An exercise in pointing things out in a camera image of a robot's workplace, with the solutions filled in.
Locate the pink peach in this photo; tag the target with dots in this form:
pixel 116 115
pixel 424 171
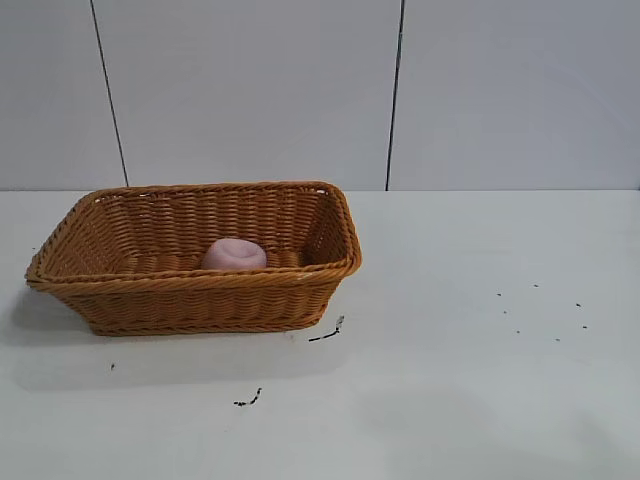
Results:
pixel 232 256

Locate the brown woven wicker basket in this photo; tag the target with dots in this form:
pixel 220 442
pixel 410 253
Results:
pixel 200 300

